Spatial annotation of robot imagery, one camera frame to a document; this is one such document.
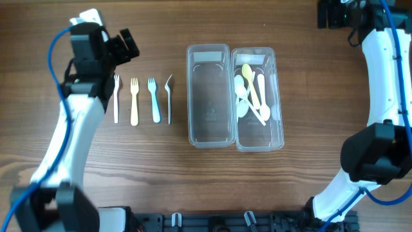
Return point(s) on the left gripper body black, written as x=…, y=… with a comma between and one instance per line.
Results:
x=116, y=52

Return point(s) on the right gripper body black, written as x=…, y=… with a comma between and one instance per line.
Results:
x=340, y=15

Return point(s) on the white plastic fork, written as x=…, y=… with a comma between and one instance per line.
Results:
x=117, y=81

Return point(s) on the yellow plastic fork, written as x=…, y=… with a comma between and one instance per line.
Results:
x=134, y=105

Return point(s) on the light blue spork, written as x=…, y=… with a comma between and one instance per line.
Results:
x=155, y=109

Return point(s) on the yellow plastic spoon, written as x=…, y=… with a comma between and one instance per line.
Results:
x=248, y=75

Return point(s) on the white wide-handled spoon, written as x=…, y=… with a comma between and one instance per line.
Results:
x=264, y=109

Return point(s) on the white slim-handled spoon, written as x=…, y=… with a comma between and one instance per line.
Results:
x=245, y=104

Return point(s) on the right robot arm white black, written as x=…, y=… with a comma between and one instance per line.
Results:
x=381, y=152

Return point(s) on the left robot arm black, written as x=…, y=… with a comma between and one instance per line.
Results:
x=54, y=200

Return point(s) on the left clear plastic container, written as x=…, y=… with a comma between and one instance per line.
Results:
x=210, y=96

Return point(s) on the clear plastic container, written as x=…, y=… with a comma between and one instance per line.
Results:
x=251, y=135
x=210, y=96

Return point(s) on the right clear plastic container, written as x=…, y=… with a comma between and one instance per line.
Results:
x=251, y=135

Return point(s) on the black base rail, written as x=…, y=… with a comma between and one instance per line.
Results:
x=278, y=221

